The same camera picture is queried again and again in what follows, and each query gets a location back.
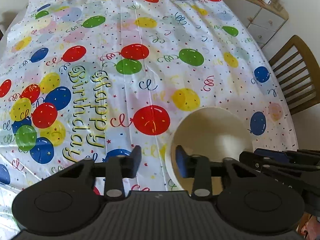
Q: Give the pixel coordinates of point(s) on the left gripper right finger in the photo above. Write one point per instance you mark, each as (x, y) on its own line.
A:
(201, 169)

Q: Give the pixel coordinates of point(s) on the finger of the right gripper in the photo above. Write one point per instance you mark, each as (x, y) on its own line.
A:
(256, 162)
(301, 157)

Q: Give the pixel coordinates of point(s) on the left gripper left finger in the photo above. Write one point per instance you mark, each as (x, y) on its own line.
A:
(115, 170)

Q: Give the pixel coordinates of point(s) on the cream bowl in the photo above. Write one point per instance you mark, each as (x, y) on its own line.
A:
(212, 132)

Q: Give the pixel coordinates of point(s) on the right hand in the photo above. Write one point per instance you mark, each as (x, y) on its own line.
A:
(311, 230)

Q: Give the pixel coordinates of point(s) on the right wooden chair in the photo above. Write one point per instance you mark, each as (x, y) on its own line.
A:
(297, 72)

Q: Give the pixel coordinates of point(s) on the balloon birthday tablecloth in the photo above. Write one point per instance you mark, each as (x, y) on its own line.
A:
(89, 78)

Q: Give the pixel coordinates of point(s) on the white drawer cabinet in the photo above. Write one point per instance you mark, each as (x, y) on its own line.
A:
(262, 20)

